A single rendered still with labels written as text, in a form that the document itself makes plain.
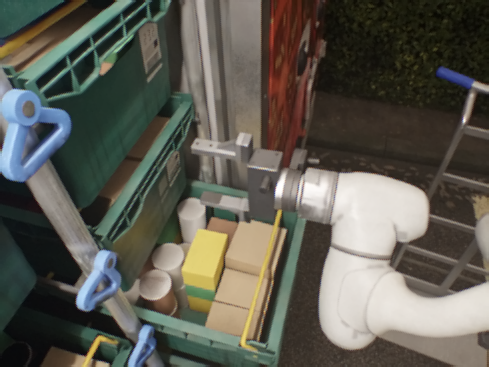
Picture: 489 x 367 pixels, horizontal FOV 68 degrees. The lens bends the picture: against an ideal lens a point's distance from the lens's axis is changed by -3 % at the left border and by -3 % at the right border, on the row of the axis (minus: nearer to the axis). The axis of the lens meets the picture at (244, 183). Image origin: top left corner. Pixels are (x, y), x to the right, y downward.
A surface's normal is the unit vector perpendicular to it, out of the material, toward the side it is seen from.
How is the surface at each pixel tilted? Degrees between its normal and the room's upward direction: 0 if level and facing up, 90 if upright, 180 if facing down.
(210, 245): 2
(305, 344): 0
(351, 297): 52
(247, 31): 90
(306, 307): 0
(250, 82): 90
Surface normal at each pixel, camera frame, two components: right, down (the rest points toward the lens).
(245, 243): 0.01, -0.68
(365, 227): -0.26, 0.08
